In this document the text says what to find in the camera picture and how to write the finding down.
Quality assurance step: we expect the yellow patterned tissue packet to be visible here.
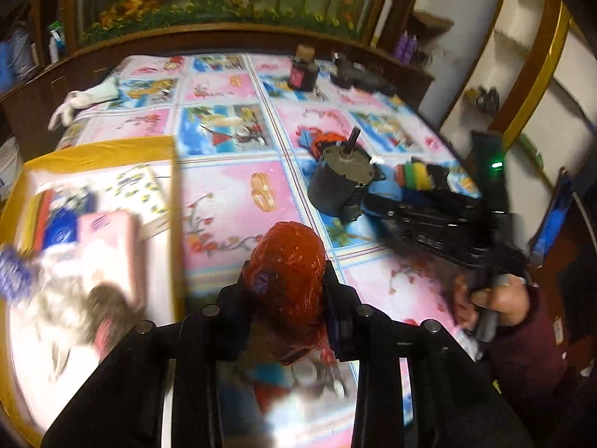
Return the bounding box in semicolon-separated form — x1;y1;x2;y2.
100;165;171;240

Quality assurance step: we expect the red mesh ball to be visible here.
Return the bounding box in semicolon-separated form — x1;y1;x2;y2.
244;221;328;367

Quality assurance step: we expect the blue and white tissue packet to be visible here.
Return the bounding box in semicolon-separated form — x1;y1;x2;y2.
43;186;95;253

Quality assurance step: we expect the white and green bottle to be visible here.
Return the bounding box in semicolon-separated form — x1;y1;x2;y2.
48;22;67;64

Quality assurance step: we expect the blue bag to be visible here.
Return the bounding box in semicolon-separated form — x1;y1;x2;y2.
0;27;39;90

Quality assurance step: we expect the rolled paper tube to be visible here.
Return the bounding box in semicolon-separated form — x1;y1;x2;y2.
372;0;407;44

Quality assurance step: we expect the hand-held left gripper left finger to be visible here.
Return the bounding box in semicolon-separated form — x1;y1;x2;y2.
42;262;256;448

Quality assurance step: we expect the dark bottle with pink label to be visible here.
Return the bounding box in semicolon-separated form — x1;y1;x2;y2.
288;44;321;92

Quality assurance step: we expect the light blue cloth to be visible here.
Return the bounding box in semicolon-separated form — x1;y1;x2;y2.
364;176;407;202

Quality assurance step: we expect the white shelf unit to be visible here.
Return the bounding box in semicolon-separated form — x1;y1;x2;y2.
420;0;597;188

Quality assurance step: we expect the blue purple scrubber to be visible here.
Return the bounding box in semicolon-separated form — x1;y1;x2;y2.
0;246;39;300

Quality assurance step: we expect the white bucket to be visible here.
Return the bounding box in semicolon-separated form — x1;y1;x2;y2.
0;137;21;197

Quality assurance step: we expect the white tray with yellow tape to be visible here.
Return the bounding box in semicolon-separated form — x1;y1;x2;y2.
0;135;186;448

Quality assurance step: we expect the phone with blue screen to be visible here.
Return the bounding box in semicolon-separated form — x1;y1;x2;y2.
531;169;573;268

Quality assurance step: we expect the dark object on shelf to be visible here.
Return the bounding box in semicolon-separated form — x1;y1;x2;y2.
463;85;500;113

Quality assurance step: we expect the black device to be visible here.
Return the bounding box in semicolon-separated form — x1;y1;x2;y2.
329;53;398;97

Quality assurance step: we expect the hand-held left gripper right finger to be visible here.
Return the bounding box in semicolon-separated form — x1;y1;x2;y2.
321;260;535;448

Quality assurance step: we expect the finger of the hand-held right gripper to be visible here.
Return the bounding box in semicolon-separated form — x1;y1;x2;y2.
431;165;481;202
361;195;412;225

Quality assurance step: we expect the person's right hand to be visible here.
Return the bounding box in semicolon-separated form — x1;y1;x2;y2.
451;272;531;337

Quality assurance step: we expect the blue and orange toy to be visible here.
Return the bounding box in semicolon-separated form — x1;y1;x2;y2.
298;126;348;160

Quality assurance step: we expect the pink tissue packet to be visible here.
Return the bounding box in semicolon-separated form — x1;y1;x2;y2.
76;210;148;311

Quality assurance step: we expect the grey electric motor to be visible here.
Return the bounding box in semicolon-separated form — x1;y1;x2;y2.
306;126;388;218

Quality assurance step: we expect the white glove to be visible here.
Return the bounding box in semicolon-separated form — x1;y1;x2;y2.
48;79;122;130

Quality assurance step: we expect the white plush toy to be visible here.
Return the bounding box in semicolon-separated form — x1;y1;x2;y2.
18;261;141;384

